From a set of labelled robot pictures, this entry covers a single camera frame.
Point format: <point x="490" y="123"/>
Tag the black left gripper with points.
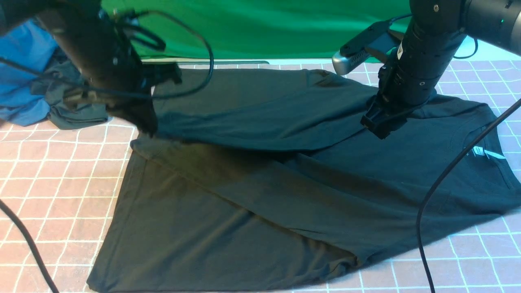
<point x="131" y="90"/>

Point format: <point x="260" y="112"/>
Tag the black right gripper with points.
<point x="383" y="116"/>

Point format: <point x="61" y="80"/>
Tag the pink checkered table mat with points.
<point x="64" y="185"/>

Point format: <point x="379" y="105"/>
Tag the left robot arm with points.
<point x="82" y="29"/>

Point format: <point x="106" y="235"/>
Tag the dark gray long-sleeve shirt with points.
<point x="266" y="180"/>

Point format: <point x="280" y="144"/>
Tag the blue cloth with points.
<point x="33" y="47"/>

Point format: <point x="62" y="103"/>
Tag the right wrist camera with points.
<point x="375" y="41"/>

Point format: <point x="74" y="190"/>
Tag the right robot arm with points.
<point x="437" y="29"/>

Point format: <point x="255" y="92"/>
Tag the green backdrop cloth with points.
<point x="266" y="29"/>

